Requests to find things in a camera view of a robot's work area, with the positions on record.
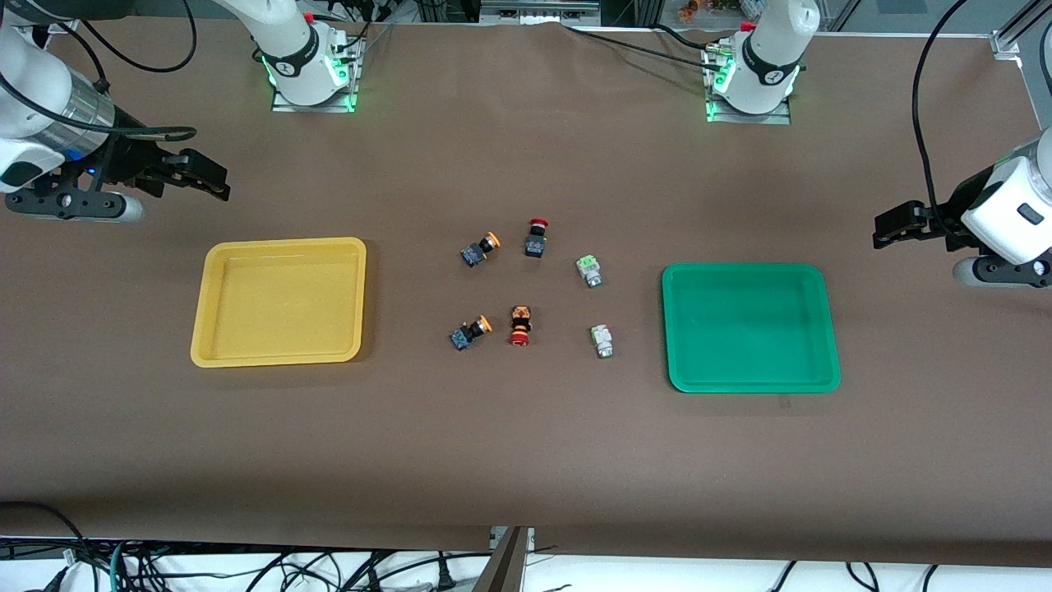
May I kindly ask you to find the green plastic tray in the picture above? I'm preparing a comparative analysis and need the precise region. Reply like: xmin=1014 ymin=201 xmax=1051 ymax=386
xmin=662 ymin=263 xmax=842 ymax=394

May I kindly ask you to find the yellow push button switch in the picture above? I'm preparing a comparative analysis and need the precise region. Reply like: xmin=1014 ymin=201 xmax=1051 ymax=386
xmin=449 ymin=315 xmax=493 ymax=352
xmin=460 ymin=232 xmax=501 ymax=269

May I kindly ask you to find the yellow plastic tray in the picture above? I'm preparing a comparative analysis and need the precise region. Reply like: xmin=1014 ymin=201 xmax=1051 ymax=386
xmin=190 ymin=237 xmax=367 ymax=368

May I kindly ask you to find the grey metal box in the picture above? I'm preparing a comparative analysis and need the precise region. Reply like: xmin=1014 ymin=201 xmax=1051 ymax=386
xmin=481 ymin=0 xmax=601 ymax=24

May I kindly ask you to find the brown table cover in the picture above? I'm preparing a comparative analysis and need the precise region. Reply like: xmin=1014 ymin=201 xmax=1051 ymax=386
xmin=0 ymin=16 xmax=1052 ymax=568

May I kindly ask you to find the aluminium profile leg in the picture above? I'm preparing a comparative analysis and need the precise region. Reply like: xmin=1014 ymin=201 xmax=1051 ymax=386
xmin=473 ymin=526 xmax=535 ymax=592

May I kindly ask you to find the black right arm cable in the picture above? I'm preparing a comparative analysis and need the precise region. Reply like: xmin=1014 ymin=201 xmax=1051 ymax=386
xmin=0 ymin=0 xmax=198 ymax=145

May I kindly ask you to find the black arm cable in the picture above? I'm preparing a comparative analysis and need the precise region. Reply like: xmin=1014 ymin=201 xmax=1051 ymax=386
xmin=0 ymin=0 xmax=198 ymax=145
xmin=911 ymin=0 xmax=971 ymax=239

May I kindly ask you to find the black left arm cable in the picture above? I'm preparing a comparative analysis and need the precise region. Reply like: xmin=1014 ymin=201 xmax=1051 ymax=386
xmin=911 ymin=0 xmax=971 ymax=239

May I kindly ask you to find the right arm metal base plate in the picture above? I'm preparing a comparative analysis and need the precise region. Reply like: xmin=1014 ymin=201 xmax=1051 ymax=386
xmin=271 ymin=37 xmax=360 ymax=113

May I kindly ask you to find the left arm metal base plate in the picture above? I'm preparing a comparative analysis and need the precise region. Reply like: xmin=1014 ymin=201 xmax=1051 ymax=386
xmin=705 ymin=45 xmax=791 ymax=124

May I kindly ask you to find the aluminium frame corner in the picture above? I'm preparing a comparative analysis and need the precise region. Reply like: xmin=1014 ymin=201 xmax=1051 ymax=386
xmin=990 ymin=0 xmax=1052 ymax=60

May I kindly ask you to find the black cable on table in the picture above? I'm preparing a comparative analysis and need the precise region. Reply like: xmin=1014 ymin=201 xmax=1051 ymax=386
xmin=561 ymin=23 xmax=716 ymax=65

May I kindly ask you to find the black floor cable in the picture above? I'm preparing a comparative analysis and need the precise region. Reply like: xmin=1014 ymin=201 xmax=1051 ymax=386
xmin=0 ymin=500 xmax=91 ymax=576

